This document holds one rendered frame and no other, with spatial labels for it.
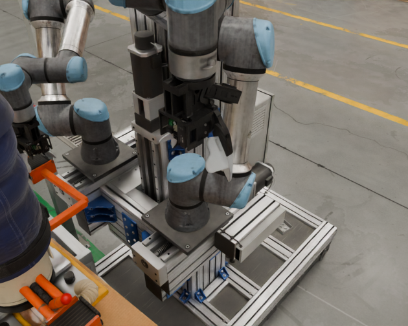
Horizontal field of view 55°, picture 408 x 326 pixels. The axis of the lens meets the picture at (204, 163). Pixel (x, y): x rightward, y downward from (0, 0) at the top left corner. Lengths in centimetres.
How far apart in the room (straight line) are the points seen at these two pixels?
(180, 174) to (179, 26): 63
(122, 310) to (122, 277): 98
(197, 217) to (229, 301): 92
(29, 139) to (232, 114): 60
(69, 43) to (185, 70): 75
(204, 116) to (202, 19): 16
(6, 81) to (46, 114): 38
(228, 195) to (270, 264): 117
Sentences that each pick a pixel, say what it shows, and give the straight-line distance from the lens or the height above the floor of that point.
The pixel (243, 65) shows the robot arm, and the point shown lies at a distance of 102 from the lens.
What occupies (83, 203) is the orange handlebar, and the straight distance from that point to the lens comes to 120.
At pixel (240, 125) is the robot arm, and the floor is 141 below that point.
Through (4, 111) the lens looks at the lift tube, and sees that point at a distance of 81.
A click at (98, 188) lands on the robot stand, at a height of 93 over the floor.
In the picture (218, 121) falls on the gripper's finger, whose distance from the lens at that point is 67.
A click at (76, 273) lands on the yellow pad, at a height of 107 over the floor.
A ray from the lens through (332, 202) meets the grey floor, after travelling 298.
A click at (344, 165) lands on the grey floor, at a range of 334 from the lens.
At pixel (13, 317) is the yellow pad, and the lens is 117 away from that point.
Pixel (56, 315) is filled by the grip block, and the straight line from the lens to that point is 97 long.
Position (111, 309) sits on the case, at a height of 94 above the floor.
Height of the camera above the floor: 200
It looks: 39 degrees down
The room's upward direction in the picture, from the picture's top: straight up
